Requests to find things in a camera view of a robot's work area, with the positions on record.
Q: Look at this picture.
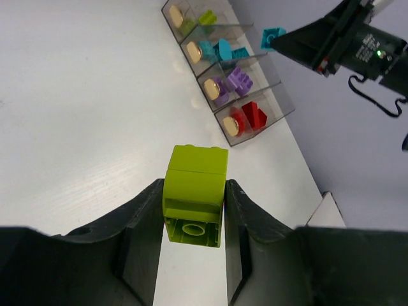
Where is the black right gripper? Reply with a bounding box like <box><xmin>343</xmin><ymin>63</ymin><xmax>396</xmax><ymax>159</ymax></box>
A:
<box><xmin>270</xmin><ymin>1</ymin><xmax>407</xmax><ymax>96</ymax></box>

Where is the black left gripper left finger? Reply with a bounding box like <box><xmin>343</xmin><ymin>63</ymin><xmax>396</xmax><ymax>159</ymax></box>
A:
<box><xmin>1</xmin><ymin>179</ymin><xmax>163</xmax><ymax>305</ymax></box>

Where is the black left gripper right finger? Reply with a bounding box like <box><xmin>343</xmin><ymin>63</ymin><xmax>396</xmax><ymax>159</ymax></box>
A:
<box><xmin>224</xmin><ymin>180</ymin><xmax>407</xmax><ymax>305</ymax></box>

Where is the teal lego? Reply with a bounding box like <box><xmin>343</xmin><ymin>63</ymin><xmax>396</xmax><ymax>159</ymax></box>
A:
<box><xmin>260</xmin><ymin>27</ymin><xmax>286</xmax><ymax>51</ymax></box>

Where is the teal lego base brick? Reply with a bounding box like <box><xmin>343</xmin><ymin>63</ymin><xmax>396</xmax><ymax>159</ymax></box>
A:
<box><xmin>231</xmin><ymin>47</ymin><xmax>250</xmax><ymax>59</ymax></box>

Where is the small red lego brick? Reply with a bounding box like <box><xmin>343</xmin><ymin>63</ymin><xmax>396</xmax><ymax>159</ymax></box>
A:
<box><xmin>252</xmin><ymin>108</ymin><xmax>268</xmax><ymax>131</ymax></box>

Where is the teal rounded lego brick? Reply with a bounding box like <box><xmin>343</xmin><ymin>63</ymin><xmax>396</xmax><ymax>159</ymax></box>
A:
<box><xmin>213</xmin><ymin>38</ymin><xmax>232</xmax><ymax>62</ymax></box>

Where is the red rounded lego brick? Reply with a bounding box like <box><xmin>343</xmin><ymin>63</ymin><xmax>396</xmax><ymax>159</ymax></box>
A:
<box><xmin>230</xmin><ymin>107</ymin><xmax>247</xmax><ymax>136</ymax></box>

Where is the small teal lego cube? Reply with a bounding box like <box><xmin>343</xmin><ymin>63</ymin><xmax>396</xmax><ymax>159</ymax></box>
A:
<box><xmin>198</xmin><ymin>41</ymin><xmax>217</xmax><ymax>64</ymax></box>

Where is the purple rounded lego brick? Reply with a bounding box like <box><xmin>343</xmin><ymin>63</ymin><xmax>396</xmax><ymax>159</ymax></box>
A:
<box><xmin>210</xmin><ymin>77</ymin><xmax>230</xmax><ymax>107</ymax></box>

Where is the green rounded lego brick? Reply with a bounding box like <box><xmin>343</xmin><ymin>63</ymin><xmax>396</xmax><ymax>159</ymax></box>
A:
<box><xmin>161</xmin><ymin>169</ymin><xmax>226</xmax><ymax>249</ymax></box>

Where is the small green lego cube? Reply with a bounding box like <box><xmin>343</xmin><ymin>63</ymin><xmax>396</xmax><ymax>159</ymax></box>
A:
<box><xmin>168</xmin><ymin>145</ymin><xmax>229</xmax><ymax>175</ymax></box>

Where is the green lego in bin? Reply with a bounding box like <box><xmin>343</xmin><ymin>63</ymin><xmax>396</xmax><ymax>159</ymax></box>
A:
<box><xmin>179</xmin><ymin>18</ymin><xmax>196</xmax><ymax>36</ymax></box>

